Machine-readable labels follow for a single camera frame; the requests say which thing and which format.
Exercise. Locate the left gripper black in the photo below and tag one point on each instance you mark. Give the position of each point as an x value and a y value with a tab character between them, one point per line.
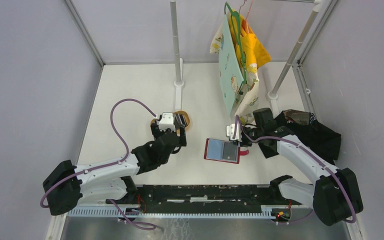
156	131

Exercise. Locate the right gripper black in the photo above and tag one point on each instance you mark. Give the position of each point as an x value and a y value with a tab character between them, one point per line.
243	143

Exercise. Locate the yellow oval card tray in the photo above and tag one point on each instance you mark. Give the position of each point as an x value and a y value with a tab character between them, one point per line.
180	111

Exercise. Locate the black VIP credit card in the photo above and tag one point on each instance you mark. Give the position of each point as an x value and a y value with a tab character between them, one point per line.
230	152

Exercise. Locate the red card holder wallet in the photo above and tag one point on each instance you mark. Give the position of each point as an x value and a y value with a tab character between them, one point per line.
213	151

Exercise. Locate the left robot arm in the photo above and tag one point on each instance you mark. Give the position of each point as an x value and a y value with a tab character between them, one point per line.
69	185

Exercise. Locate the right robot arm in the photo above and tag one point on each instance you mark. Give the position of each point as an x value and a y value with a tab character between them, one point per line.
332	193

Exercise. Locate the stack of credit cards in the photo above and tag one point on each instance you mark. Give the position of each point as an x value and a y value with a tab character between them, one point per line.
179	120

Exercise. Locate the mint green cartoon cloth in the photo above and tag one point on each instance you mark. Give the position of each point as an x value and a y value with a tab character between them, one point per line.
231	78

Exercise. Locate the black clothes pile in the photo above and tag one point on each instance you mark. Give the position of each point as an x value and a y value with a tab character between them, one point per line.
322	140

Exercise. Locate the yellow garment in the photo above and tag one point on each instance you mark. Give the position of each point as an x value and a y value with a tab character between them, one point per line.
253	50

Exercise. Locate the pink clothes hanger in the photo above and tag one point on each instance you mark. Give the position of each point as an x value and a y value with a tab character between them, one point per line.
249	5

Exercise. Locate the green clothes hanger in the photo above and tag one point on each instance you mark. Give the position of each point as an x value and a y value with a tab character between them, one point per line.
237	24

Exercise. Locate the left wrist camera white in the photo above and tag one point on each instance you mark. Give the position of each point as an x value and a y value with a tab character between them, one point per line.
166	121

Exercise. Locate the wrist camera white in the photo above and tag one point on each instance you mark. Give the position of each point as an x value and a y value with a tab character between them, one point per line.
166	121
234	132

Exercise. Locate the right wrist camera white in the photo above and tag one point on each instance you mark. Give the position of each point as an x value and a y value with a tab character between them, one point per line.
234	132

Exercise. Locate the white clothes rack frame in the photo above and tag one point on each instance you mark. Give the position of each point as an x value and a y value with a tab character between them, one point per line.
272	95

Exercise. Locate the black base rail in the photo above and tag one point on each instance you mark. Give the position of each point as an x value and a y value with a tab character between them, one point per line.
203	199

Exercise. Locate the white slotted cable duct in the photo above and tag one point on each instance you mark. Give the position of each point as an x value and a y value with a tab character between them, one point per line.
89	211

